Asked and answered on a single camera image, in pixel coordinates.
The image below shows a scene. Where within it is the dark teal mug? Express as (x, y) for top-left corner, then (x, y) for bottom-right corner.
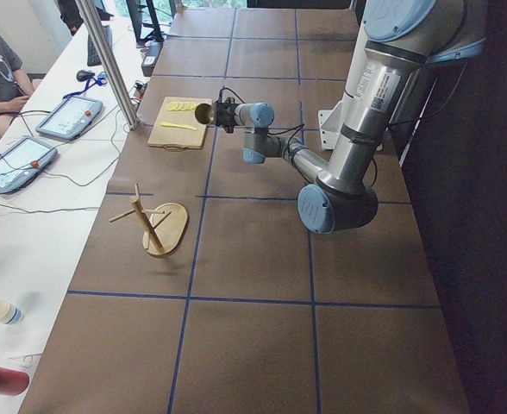
(194, 103), (215, 125)

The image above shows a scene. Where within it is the red bottle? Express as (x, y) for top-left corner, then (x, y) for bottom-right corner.
(0, 367), (30, 396)

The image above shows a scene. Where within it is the bamboo cutting board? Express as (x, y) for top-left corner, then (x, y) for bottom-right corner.
(147, 97), (212, 149)

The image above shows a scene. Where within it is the teach pendant upper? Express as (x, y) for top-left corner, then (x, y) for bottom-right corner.
(35, 96), (103, 141)

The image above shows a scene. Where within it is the black power box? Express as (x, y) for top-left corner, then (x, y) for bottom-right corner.
(141, 41), (163, 77)

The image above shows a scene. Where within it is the teach pendant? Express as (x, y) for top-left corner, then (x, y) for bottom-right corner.
(35, 96), (103, 141)
(0, 136), (58, 193)

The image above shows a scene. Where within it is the teach pendant lower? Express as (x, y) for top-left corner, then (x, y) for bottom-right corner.
(0, 136), (58, 193)

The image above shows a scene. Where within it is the paper cup blue white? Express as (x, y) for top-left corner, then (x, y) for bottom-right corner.
(0, 299), (23, 325)

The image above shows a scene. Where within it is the black keyboard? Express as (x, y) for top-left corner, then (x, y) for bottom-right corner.
(86, 24), (113, 67)

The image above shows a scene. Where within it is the black computer mouse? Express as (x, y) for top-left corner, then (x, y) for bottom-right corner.
(76, 70), (95, 82)

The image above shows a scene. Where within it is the aluminium frame post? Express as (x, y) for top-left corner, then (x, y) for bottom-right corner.
(76, 0), (139, 130)

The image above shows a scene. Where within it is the blue lanyard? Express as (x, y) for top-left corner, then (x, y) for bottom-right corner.
(62, 72), (109, 99)

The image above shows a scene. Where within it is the white pillar with base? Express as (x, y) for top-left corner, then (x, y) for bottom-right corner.
(317, 85), (385, 152)

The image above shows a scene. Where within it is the wooden cup storage rack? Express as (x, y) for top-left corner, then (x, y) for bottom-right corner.
(109, 183), (189, 258)

